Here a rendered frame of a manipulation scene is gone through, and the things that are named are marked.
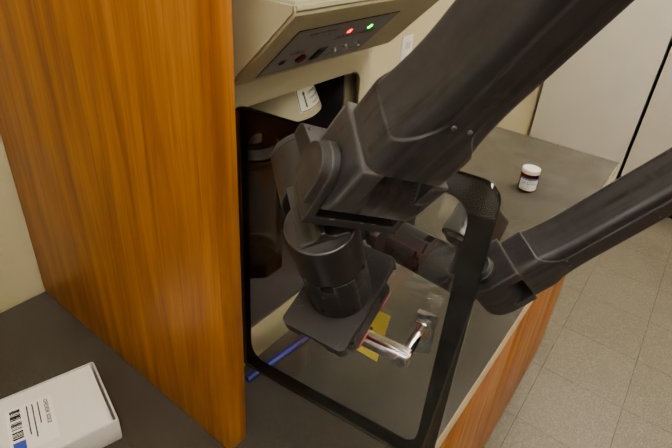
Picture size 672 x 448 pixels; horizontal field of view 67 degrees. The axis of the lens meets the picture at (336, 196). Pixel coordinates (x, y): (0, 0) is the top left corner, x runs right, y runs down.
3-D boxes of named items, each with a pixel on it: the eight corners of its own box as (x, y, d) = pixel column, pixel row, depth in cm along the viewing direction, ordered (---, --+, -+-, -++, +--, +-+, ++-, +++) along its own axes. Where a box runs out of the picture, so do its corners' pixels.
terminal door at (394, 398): (241, 357, 76) (231, 101, 56) (430, 465, 63) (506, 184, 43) (237, 360, 75) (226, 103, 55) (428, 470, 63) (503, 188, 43)
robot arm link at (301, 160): (328, 163, 31) (436, 184, 35) (294, 58, 38) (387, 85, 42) (260, 275, 38) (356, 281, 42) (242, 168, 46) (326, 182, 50)
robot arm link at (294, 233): (287, 257, 35) (365, 234, 36) (272, 185, 40) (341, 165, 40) (306, 302, 41) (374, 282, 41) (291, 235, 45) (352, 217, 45)
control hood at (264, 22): (211, 83, 55) (205, -16, 50) (375, 40, 78) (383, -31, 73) (291, 112, 49) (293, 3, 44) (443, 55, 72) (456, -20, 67)
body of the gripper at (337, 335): (284, 328, 46) (263, 290, 41) (341, 244, 51) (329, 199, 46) (345, 361, 44) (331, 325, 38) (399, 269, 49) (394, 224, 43)
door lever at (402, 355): (352, 308, 58) (354, 291, 57) (430, 344, 54) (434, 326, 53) (328, 337, 54) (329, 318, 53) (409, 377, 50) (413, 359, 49)
